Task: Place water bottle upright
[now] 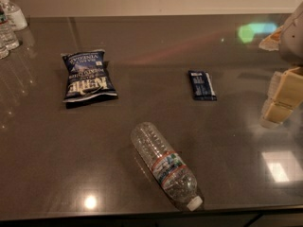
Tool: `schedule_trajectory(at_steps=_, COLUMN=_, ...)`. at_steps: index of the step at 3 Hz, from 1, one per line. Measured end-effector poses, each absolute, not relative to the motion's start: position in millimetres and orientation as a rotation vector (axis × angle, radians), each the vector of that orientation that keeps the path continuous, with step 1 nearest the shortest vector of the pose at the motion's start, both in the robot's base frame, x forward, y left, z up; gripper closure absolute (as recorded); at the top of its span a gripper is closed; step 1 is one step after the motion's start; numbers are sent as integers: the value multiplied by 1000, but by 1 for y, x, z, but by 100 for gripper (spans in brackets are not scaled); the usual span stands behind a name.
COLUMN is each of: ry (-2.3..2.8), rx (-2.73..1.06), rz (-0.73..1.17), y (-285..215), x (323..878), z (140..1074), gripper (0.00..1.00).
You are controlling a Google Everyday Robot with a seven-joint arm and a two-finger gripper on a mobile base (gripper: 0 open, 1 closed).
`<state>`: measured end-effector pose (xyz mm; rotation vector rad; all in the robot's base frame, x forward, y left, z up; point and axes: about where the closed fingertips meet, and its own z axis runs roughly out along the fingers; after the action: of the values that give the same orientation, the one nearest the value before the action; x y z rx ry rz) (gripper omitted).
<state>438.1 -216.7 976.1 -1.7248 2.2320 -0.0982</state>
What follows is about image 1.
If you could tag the clear plastic water bottle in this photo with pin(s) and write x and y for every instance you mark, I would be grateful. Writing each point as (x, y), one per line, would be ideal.
(166, 166)

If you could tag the white pump dispenser bottle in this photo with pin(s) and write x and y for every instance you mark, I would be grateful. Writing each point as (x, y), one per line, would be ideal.
(16, 17)

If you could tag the small dark blue packet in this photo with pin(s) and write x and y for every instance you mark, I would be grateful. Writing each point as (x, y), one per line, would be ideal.
(201, 86)

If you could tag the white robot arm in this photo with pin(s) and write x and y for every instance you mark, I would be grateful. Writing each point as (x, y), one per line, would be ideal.
(291, 39)

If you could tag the clear bottle at left edge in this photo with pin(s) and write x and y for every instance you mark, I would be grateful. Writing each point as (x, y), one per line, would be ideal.
(3, 50)

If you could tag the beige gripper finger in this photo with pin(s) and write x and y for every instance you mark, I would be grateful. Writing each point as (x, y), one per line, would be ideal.
(271, 42)
(285, 93)

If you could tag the blue Kettle chips bag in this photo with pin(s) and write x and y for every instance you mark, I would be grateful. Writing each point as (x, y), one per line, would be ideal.
(87, 76)

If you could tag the clear water bottle red label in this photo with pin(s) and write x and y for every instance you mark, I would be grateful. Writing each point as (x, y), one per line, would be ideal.
(7, 35)

